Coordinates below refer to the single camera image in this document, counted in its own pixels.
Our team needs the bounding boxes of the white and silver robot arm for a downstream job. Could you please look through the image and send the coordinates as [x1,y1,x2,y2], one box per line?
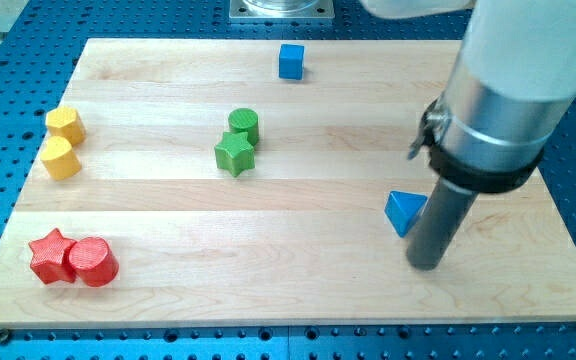
[361,0,576,270]

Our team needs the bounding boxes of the yellow heart block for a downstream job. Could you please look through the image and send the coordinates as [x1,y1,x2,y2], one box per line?
[39,136,82,180]

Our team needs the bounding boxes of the blue triangle block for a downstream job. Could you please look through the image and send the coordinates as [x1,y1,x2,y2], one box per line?
[384,191,428,238]

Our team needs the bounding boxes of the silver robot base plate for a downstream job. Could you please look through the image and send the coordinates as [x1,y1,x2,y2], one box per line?
[229,0,335,21]

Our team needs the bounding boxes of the green star block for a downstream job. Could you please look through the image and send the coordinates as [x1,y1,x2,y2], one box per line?
[214,132,255,177]

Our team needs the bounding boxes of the red star block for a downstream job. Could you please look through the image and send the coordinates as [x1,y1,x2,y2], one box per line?
[28,228,76,285]

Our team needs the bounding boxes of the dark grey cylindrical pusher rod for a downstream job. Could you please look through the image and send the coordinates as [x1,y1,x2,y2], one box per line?
[406,178,478,271]

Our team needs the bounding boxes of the light wooden board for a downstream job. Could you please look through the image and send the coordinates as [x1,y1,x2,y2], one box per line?
[0,38,576,328]

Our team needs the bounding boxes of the blue cube block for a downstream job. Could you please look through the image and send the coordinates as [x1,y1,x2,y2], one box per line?
[278,44,305,80]

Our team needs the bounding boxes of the red cylinder block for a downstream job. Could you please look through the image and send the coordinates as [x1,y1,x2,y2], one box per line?
[68,237,119,287]

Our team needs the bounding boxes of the green cylinder block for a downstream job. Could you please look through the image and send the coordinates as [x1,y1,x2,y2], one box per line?
[228,108,259,146]

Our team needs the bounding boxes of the yellow hexagon block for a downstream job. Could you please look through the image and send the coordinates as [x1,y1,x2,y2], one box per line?
[45,106,86,145]

